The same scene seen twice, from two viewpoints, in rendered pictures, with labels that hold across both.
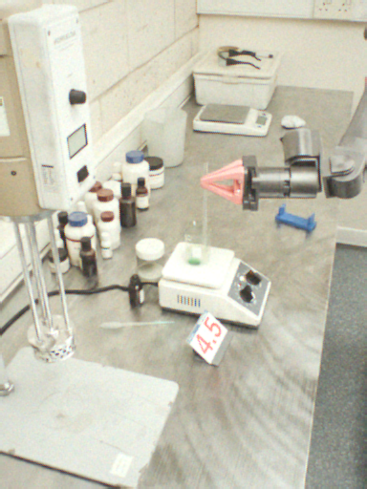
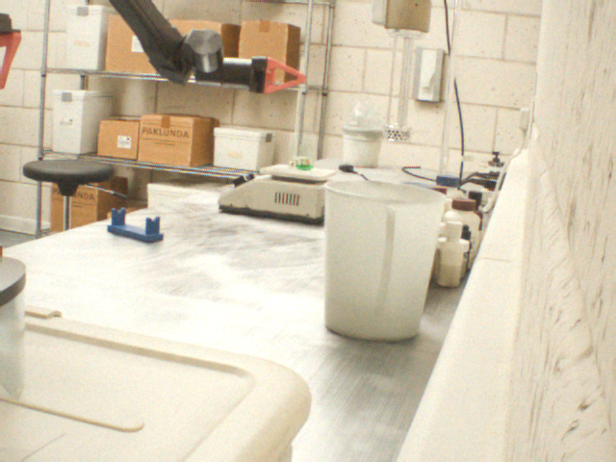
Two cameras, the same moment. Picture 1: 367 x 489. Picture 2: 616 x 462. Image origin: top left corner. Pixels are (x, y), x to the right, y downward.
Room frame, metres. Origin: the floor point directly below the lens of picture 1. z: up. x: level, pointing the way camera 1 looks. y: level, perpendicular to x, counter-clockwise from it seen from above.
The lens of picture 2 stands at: (2.30, -0.06, 1.00)
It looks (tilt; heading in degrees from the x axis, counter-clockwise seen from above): 11 degrees down; 178
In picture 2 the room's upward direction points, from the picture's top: 5 degrees clockwise
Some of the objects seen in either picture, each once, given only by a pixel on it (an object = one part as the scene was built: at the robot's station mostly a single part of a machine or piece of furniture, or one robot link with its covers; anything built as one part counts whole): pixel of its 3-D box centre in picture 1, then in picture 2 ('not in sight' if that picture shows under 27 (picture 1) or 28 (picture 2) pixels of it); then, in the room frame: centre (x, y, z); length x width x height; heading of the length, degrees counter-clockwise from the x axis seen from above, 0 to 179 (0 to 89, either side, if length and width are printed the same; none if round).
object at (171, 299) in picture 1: (210, 283); (284, 192); (0.83, -0.06, 0.79); 0.22 x 0.13 x 0.08; 72
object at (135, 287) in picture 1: (135, 287); not in sight; (0.82, 0.09, 0.78); 0.03 x 0.03 x 0.07
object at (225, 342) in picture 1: (211, 337); not in sight; (0.70, -0.05, 0.77); 0.09 x 0.06 x 0.04; 156
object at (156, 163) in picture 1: (151, 172); not in sight; (1.34, 0.08, 0.79); 0.07 x 0.07 x 0.07
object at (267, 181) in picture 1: (267, 182); (243, 73); (0.84, -0.15, 1.01); 0.10 x 0.07 x 0.07; 178
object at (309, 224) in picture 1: (295, 216); (135, 223); (1.13, -0.29, 0.77); 0.10 x 0.03 x 0.04; 53
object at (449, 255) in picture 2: (118, 178); (450, 253); (1.29, 0.17, 0.79); 0.03 x 0.03 x 0.09
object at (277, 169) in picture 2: (199, 264); (298, 171); (0.84, -0.03, 0.83); 0.12 x 0.12 x 0.01; 72
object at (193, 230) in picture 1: (197, 244); (302, 151); (0.85, -0.03, 0.87); 0.06 x 0.05 x 0.08; 21
